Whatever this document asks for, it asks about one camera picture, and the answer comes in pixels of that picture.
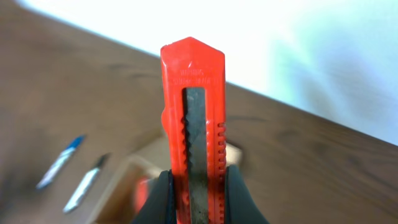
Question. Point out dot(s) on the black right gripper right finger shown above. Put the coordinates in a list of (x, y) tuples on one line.
[(239, 205)]

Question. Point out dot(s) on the cardboard box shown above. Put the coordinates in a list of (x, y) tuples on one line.
[(133, 182)]

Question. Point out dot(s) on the orange utility knife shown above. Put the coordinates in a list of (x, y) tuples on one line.
[(193, 76)]

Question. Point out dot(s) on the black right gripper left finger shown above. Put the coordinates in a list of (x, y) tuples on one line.
[(159, 207)]

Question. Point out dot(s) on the black whiteboard marker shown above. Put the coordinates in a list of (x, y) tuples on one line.
[(85, 184)]

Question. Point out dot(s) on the blue whiteboard marker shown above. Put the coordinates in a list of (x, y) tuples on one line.
[(61, 160)]

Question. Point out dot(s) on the orange stapler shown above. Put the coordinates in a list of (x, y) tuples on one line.
[(141, 193)]

